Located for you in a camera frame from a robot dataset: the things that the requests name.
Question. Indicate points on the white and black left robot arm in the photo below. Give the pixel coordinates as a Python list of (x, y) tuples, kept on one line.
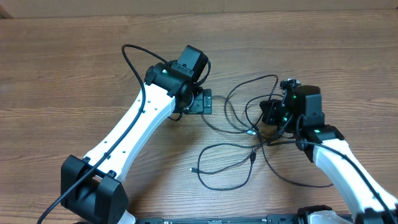
[(92, 186)]

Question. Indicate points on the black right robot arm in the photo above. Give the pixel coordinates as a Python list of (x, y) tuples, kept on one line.
[(299, 112)]

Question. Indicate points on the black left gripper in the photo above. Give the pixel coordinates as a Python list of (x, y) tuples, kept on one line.
[(203, 102)]

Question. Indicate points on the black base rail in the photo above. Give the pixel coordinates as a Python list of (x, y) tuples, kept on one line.
[(270, 219)]

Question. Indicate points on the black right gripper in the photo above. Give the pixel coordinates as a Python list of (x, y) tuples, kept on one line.
[(268, 109)]

